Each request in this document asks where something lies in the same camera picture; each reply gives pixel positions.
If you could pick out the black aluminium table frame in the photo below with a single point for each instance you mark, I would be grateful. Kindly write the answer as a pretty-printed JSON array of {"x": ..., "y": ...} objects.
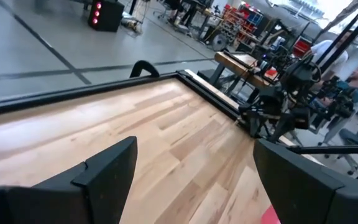
[{"x": 73, "y": 91}]

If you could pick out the wooden workbench black legs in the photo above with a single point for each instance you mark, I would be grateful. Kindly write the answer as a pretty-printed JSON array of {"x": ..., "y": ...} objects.
[{"x": 235, "y": 63}]

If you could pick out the red plastic basket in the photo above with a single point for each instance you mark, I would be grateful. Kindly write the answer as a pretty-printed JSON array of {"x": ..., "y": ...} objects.
[{"x": 270, "y": 217}]

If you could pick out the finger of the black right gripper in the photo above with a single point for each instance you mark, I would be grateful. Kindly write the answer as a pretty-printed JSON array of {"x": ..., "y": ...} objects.
[
  {"x": 255, "y": 124},
  {"x": 291, "y": 124}
]

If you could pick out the black diagonal pole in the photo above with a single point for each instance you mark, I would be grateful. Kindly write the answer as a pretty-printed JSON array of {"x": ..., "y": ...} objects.
[
  {"x": 351, "y": 39},
  {"x": 343, "y": 32}
]

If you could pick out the black speaker red lights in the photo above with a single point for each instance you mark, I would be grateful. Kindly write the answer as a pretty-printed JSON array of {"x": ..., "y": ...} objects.
[{"x": 110, "y": 18}]

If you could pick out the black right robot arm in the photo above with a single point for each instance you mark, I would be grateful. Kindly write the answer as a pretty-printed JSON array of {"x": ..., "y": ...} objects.
[{"x": 300, "y": 74}]

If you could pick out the round grey fan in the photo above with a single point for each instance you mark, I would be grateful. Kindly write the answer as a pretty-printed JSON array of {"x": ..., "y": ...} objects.
[{"x": 219, "y": 42}]

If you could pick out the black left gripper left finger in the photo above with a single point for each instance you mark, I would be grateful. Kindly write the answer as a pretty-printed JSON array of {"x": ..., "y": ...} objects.
[{"x": 110, "y": 180}]

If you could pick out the red tool cabinet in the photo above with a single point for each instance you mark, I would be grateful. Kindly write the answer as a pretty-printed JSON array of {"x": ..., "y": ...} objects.
[{"x": 301, "y": 47}]

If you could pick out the black clamp at table edge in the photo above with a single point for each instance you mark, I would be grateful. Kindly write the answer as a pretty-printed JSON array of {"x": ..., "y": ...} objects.
[{"x": 143, "y": 63}]

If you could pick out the shelf with red bins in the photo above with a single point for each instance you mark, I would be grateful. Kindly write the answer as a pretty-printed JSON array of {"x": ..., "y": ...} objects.
[{"x": 244, "y": 18}]

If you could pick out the office chair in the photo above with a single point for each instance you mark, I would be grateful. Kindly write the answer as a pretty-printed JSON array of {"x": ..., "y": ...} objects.
[{"x": 353, "y": 137}]

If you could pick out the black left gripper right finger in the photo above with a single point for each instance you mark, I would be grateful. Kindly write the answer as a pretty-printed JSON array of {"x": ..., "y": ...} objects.
[{"x": 297, "y": 193}]

